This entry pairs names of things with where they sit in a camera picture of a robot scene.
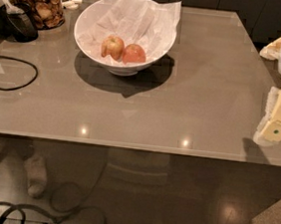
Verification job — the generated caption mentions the white ceramic bowl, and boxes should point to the white ceramic bowl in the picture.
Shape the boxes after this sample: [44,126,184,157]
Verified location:
[69,0,181,83]

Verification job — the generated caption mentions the black cables on floor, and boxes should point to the black cables on floor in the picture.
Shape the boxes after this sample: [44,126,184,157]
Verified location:
[0,172,111,224]

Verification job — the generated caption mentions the black cable loop on table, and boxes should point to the black cable loop on table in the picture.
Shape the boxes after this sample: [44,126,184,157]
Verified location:
[0,55,41,95]

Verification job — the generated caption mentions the black scoop with handle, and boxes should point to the black scoop with handle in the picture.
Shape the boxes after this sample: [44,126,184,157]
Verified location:
[2,0,39,43]

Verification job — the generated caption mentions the yellow red apple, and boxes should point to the yellow red apple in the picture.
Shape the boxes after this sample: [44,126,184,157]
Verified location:
[101,35,125,61]

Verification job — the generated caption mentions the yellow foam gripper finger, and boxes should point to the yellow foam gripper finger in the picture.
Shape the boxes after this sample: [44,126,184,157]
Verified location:
[253,87,281,147]
[259,37,281,61]

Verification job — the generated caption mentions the small white items on table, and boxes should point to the small white items on table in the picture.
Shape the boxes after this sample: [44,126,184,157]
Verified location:
[62,0,83,10]

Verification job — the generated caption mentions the right white shoe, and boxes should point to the right white shoe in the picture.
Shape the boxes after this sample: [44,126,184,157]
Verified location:
[24,154,48,198]

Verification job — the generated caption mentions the white paper liner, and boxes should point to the white paper liner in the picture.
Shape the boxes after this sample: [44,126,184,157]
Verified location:
[75,0,183,73]

